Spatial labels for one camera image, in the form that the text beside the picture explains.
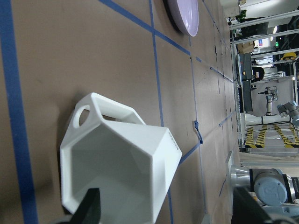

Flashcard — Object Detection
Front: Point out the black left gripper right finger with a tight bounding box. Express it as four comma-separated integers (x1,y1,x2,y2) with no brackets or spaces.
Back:
231,187,298,224

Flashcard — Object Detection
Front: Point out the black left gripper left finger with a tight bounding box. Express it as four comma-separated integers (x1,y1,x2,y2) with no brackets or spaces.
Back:
69,188,101,224

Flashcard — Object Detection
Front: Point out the white hexagonal cup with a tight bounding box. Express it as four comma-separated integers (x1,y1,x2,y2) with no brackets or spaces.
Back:
60,93,182,224

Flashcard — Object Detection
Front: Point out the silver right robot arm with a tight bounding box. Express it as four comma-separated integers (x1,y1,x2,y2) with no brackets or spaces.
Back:
230,166,299,224

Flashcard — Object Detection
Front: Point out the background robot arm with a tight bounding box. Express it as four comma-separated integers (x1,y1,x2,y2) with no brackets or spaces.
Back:
258,86,299,130

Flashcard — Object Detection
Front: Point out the lavender plate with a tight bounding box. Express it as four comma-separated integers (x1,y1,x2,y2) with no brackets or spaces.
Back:
165,0,199,37

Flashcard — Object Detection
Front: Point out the brown paper table cover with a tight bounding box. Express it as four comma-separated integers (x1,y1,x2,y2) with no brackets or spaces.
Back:
0,0,238,224

